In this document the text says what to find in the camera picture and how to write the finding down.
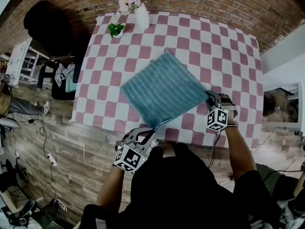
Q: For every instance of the white vase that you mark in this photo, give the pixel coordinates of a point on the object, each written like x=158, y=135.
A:
x=141, y=18

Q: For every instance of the small potted green plant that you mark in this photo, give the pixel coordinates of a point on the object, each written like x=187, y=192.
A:
x=116, y=30

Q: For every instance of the person's right hand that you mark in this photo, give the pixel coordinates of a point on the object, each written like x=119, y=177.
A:
x=226, y=101

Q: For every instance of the white side table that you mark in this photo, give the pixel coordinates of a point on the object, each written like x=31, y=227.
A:
x=299, y=104

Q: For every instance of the blue towel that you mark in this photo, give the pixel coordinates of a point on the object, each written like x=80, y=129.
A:
x=164, y=89

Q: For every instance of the black bag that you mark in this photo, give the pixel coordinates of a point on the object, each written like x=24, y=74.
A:
x=269, y=104

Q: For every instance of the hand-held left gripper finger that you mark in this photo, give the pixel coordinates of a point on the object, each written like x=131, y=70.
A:
x=149, y=144
x=132, y=135

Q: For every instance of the person's black shirt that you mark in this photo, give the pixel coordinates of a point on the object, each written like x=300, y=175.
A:
x=181, y=187

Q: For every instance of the pink white checkered tablecloth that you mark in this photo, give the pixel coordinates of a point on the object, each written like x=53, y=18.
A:
x=133, y=54

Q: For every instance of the white printed board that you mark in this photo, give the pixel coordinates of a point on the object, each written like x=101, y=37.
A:
x=17, y=61

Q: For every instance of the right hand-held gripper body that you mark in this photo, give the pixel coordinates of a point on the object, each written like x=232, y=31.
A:
x=217, y=119

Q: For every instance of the white power strip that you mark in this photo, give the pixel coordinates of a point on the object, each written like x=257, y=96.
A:
x=52, y=159

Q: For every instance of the person's left forearm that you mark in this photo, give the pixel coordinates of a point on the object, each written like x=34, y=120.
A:
x=110, y=187

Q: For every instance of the white crumpled cloth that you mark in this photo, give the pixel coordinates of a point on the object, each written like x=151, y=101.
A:
x=60, y=74

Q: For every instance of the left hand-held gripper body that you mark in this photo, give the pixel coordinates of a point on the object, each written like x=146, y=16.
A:
x=129, y=157

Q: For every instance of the teal book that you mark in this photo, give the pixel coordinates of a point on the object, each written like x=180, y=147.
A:
x=71, y=85

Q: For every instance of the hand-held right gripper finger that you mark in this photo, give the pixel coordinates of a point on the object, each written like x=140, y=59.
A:
x=211, y=105
x=218, y=99

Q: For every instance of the person's right forearm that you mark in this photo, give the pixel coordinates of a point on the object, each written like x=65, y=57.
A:
x=240, y=151

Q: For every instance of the white wristband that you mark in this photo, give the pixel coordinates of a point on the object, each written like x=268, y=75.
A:
x=232, y=126

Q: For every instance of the white metal rack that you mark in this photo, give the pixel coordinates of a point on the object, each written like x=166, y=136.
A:
x=31, y=63

